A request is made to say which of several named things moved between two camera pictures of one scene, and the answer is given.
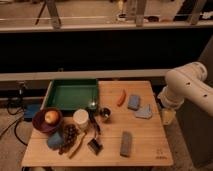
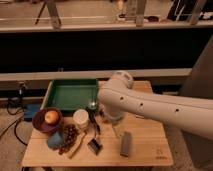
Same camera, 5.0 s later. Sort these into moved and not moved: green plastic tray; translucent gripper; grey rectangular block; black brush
Moved: translucent gripper
Not moved: grey rectangular block; green plastic tray; black brush
